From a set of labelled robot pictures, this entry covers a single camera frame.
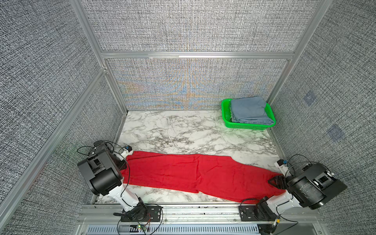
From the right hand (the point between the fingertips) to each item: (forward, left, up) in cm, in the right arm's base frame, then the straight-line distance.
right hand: (277, 180), depth 84 cm
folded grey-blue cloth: (+52, +2, +4) cm, 52 cm away
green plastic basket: (+54, +20, -1) cm, 57 cm away
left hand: (+10, +91, 0) cm, 92 cm away
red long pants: (+3, +34, 0) cm, 34 cm away
